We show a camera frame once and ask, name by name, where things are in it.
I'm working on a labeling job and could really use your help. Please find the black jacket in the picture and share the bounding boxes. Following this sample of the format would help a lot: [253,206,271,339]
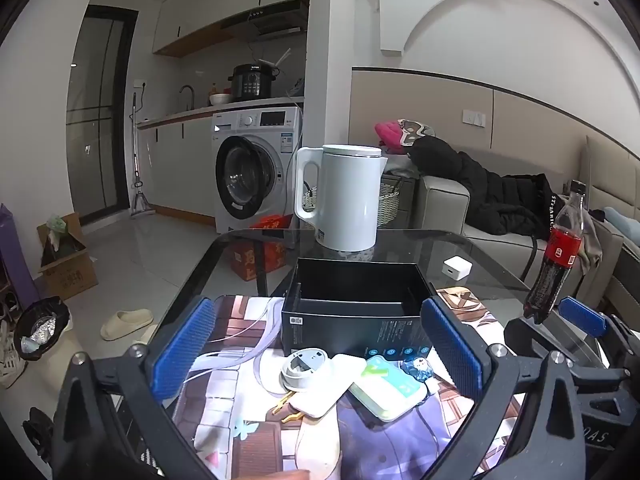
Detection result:
[407,136,558,241]

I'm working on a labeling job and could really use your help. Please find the small figure keychain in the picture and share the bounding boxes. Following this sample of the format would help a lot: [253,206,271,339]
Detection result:
[402,357,436,386]

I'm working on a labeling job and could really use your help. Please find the grey clothing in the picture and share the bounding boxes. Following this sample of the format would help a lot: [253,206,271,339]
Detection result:
[580,210,608,276]

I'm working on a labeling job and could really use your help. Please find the brown cardboard box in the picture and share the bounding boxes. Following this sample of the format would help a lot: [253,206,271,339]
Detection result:
[36,211,99,302]

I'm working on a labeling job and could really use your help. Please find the beige sofa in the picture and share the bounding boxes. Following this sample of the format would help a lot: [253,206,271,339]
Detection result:
[410,135,640,331]

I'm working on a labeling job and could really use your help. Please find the white charger cube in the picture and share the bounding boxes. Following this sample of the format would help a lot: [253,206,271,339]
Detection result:
[444,256,473,281]

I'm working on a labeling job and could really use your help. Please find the white kitchen counter cabinet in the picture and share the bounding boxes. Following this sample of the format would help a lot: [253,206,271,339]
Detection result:
[136,96,306,226]

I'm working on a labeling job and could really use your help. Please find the wicker basket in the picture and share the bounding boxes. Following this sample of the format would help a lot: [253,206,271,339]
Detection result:
[302,180,401,228]

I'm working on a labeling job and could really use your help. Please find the beige slipper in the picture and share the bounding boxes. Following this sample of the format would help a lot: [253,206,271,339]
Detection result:
[132,324,161,346]
[100,309,154,342]

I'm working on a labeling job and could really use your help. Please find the black pressure cooker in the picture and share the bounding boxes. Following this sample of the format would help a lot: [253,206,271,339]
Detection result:
[228,63,279,102]

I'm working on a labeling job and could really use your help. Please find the cola bottle red label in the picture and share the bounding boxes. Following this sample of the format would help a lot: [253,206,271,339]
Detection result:
[522,180,587,325]

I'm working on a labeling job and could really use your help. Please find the white router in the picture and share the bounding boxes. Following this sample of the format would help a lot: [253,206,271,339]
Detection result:
[260,49,292,77]

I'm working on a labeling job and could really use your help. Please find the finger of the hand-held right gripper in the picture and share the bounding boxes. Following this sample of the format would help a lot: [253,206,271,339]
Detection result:
[502,316,626,397]
[559,296,640,361]

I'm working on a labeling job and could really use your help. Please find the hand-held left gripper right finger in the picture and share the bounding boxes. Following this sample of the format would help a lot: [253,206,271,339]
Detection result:
[421,297,592,480]

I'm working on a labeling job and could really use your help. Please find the pink cloth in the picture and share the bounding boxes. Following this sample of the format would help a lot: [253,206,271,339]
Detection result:
[375,120,408,150]

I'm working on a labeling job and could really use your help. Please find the red gift box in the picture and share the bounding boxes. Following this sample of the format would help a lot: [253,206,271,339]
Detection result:
[230,214,293,281]

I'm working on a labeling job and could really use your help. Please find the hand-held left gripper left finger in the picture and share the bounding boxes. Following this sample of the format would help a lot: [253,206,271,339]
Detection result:
[50,296,217,480]

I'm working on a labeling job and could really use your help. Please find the white electric kettle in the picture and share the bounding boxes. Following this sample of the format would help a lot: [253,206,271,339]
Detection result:
[294,144,389,252]

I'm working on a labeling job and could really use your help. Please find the light blue pillow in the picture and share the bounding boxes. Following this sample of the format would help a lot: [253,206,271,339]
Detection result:
[602,207,640,241]

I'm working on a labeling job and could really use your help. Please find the black cardboard box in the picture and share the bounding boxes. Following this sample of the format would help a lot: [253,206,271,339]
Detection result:
[280,258,441,361]

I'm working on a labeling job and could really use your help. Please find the white power bank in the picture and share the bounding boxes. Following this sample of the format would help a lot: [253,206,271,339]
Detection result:
[289,354,368,420]

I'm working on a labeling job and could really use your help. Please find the purple board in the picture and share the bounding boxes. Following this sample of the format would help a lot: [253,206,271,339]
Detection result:
[0,203,41,306]

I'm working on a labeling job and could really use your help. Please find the black framed glass door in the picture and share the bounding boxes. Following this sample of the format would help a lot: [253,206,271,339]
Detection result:
[65,5,139,226]

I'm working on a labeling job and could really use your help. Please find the mop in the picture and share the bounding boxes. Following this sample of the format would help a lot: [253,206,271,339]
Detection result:
[130,92,156,220]

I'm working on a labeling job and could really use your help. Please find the green white card pack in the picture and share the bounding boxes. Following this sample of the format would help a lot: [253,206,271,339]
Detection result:
[348,355,431,423]

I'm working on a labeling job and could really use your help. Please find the range hood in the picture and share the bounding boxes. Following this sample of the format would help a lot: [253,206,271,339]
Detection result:
[220,0,308,41]

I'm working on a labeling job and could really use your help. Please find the white wall cabinets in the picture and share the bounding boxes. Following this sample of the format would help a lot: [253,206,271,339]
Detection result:
[151,0,313,56]

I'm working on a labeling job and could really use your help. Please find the white trash bin black bag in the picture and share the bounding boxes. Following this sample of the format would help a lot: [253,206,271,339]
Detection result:
[13,297,83,366]

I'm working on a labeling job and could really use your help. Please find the white washing machine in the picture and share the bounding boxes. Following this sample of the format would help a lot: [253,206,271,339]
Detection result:
[211,106,304,235]

